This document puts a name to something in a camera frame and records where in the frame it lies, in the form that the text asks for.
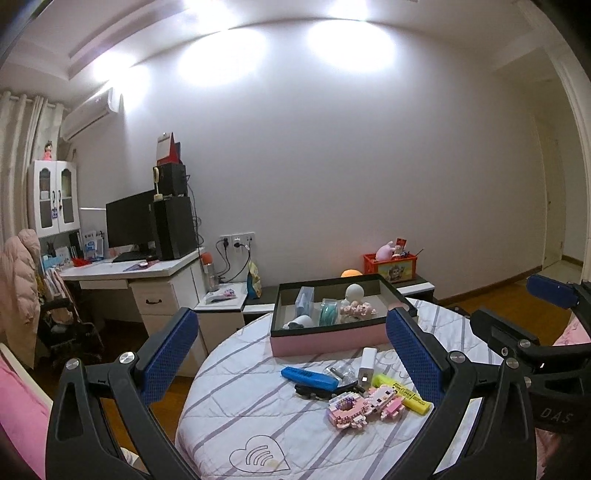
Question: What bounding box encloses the rose gold cylinder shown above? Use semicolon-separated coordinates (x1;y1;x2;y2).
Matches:
388;300;411;312

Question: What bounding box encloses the white nightstand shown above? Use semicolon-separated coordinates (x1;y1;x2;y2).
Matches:
194;282;247;354

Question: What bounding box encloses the pink puffer jacket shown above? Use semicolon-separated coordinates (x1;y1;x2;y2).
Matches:
1;229;40;369

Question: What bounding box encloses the striped white bed cover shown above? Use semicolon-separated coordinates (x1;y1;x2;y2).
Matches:
174;297;505;480

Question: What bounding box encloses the blue plastic tool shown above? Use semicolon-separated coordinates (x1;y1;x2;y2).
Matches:
280;367;339;392

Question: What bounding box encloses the white mini hair dryer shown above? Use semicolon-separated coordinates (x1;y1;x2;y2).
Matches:
283;314;317;330

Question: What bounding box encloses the beige curtain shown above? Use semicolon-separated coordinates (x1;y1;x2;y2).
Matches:
0;90;64;242

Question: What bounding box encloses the white desk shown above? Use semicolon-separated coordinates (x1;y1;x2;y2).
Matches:
61;250;205;335

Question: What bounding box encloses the white round lamp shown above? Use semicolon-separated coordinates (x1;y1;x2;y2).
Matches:
345;283;365;304

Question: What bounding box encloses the pink blanket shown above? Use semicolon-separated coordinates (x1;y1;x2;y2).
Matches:
1;357;50;479

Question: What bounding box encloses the white air conditioner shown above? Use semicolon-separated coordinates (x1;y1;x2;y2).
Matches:
60;88;121;142

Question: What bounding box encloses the clear skull glass bottle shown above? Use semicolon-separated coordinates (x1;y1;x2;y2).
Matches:
325;361;358;385

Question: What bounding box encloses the red toy crate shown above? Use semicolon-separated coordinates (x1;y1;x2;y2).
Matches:
363;254;418;283

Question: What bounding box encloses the pink block donut toy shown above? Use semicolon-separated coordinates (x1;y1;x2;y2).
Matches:
327;392;372;430

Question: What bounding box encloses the pink black storage box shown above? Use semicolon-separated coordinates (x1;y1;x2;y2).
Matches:
270;274;418;357

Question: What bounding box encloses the pink figurine on cabinet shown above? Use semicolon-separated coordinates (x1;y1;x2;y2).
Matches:
42;140;53;161

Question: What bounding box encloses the yellow highlighter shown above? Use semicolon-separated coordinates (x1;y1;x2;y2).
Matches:
372;374;433;416

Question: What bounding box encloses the teal tape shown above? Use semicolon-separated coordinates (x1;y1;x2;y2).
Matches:
318;298;339;327

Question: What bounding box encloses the white glass door cabinet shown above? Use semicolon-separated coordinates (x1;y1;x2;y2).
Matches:
27;160;80;238

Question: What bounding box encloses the white power adapter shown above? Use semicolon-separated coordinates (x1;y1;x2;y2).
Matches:
358;347;378;390

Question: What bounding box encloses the orange cap water bottle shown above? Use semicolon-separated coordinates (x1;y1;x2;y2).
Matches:
200;251;219;292

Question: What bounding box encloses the wall power outlet strip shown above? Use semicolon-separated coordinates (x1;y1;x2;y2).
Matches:
219;232;256;249

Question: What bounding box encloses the red desk calendar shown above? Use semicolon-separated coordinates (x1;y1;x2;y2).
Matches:
156;132;181;165

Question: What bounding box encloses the black small speaker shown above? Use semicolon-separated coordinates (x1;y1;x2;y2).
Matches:
153;163;188;196

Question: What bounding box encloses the black computer monitor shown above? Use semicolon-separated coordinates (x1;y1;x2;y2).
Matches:
106;190;155;263

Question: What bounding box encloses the orange night light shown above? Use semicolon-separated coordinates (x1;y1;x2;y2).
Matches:
341;269;363;278

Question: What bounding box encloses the pink block pig toy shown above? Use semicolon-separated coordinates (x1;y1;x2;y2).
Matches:
363;385;405;420

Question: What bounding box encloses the black computer tower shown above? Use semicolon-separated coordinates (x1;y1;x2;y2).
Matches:
150;196;197;261

